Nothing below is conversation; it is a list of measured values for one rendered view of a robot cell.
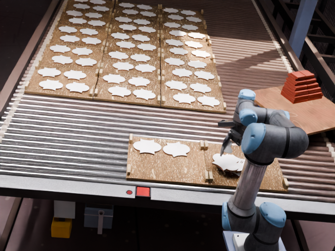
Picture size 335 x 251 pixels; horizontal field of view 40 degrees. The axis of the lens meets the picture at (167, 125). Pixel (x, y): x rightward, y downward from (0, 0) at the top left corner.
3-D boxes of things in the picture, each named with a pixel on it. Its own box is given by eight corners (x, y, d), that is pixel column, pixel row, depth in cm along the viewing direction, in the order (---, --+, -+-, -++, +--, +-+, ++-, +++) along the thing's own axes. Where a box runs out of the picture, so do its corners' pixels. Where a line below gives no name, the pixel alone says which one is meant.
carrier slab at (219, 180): (287, 193, 232) (288, 191, 231) (208, 186, 228) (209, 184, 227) (273, 151, 261) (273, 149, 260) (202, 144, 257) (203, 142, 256)
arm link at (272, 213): (282, 244, 191) (291, 221, 184) (251, 240, 191) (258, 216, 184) (277, 224, 201) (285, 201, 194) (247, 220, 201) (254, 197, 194)
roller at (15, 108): (330, 147, 281) (333, 140, 279) (6, 115, 263) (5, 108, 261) (328, 142, 285) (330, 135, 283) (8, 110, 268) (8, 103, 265)
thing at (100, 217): (111, 236, 225) (113, 209, 215) (83, 233, 224) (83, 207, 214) (112, 219, 235) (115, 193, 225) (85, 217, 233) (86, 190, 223)
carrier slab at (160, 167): (208, 186, 228) (208, 184, 227) (125, 180, 224) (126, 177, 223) (201, 145, 257) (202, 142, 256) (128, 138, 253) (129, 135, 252)
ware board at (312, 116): (358, 123, 280) (359, 121, 279) (297, 138, 257) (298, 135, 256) (303, 84, 315) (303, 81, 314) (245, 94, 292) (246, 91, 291)
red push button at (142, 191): (149, 198, 216) (149, 196, 216) (136, 197, 216) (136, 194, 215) (149, 189, 221) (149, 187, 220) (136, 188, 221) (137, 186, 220)
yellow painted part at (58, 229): (69, 238, 228) (70, 204, 214) (51, 237, 227) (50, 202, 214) (72, 226, 234) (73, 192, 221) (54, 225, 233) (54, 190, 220)
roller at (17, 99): (325, 137, 290) (328, 131, 287) (11, 106, 272) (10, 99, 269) (323, 133, 294) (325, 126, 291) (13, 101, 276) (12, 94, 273)
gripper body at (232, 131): (239, 147, 220) (244, 127, 213) (225, 139, 224) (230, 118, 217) (248, 142, 225) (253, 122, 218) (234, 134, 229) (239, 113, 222)
